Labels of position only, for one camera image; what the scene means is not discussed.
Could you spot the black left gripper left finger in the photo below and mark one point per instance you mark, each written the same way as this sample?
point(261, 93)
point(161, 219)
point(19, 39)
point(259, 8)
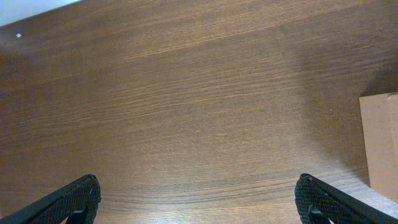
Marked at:
point(76, 202)

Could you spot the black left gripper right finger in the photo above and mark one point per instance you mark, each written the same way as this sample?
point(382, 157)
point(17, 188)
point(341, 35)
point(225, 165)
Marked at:
point(319, 202)

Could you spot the brown cardboard box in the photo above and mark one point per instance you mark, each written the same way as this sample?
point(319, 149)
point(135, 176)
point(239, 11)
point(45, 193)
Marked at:
point(379, 120)

